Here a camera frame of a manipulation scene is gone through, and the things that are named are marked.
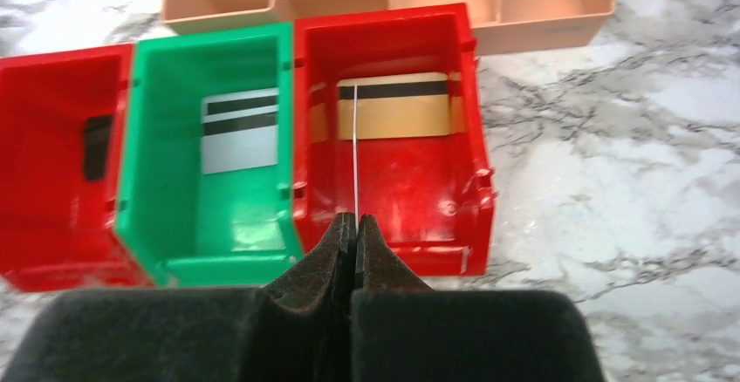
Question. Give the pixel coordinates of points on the green plastic bin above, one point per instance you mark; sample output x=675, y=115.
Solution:
x=205, y=191

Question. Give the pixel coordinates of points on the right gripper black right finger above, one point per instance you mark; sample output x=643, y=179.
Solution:
x=403, y=330

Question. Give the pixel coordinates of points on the gold card in bin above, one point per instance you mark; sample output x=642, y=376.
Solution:
x=423, y=104

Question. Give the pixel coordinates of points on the red plastic bin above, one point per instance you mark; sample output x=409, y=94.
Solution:
x=56, y=228
x=433, y=197

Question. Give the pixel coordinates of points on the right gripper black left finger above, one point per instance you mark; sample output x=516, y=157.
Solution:
x=293, y=329

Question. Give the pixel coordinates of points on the right red plastic bin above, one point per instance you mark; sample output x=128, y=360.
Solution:
x=433, y=197

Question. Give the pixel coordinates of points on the black card in bin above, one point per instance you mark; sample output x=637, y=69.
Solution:
x=96, y=136

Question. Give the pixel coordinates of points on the left red plastic bin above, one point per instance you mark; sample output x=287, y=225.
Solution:
x=56, y=228

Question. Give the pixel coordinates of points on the silver striped card in bin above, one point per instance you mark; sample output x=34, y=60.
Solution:
x=239, y=131

